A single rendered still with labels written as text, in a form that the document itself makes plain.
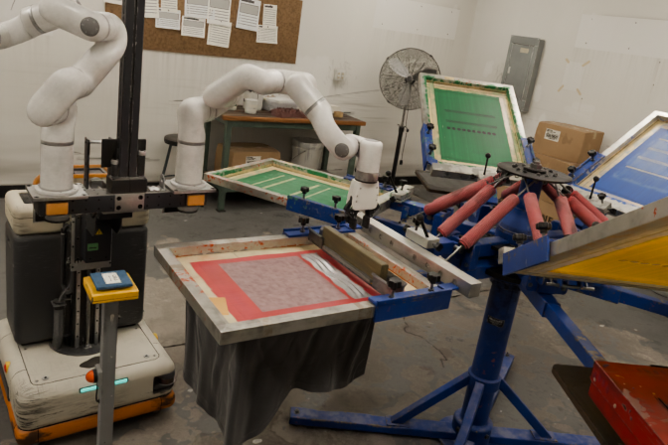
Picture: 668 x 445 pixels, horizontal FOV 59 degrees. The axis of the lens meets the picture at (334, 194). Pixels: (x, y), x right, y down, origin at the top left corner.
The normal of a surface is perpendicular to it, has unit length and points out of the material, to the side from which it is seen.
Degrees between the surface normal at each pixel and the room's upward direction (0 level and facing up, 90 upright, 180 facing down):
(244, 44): 90
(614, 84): 90
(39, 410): 90
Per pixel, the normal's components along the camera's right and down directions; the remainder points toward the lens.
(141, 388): 0.58, 0.31
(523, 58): -0.84, 0.04
